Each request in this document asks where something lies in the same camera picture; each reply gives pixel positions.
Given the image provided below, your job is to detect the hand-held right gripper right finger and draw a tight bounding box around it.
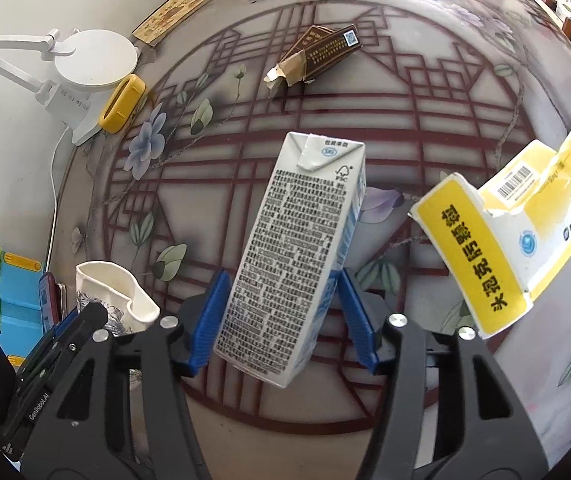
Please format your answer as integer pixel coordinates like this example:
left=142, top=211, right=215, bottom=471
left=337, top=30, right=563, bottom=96
left=338, top=268, right=550, bottom=480

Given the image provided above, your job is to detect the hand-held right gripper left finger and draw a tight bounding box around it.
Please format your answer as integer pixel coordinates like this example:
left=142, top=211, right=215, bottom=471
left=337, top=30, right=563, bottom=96
left=20, top=270, right=231, bottom=480

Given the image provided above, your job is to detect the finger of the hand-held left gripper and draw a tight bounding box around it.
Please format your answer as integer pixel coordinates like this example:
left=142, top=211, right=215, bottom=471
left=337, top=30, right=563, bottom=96
left=16, top=302, right=110, bottom=397
left=16, top=309, right=79, bottom=383

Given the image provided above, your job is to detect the crushed white paper cup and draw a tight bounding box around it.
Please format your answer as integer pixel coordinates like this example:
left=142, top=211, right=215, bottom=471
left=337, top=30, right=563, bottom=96
left=76, top=261, right=160, bottom=337

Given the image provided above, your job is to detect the white milk carton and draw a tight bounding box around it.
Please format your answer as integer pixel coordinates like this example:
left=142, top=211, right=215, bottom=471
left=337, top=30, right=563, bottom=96
left=213, top=131, right=367, bottom=389

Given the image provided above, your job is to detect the blue toy board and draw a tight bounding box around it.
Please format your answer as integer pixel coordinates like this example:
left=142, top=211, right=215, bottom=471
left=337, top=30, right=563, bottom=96
left=0, top=237, right=47, bottom=377

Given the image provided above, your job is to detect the yellow and white medicine box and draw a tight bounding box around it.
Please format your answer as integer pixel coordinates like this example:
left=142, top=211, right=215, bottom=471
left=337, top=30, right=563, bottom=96
left=408, top=130, right=571, bottom=340

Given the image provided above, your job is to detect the white folding desk lamp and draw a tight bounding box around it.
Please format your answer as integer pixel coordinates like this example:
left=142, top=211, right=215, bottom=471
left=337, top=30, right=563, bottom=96
left=0, top=27, right=141, bottom=147

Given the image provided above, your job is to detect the brown cigarette box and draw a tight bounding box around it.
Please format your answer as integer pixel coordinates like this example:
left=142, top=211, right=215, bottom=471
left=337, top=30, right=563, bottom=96
left=264, top=25, right=363, bottom=92

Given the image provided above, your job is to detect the white lamp cable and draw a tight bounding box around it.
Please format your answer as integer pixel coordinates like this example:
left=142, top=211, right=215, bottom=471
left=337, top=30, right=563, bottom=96
left=44, top=127, right=70, bottom=267

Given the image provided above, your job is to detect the yellow plastic ring holder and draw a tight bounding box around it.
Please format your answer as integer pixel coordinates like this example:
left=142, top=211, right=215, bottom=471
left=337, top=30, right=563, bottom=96
left=100, top=74, right=146, bottom=133

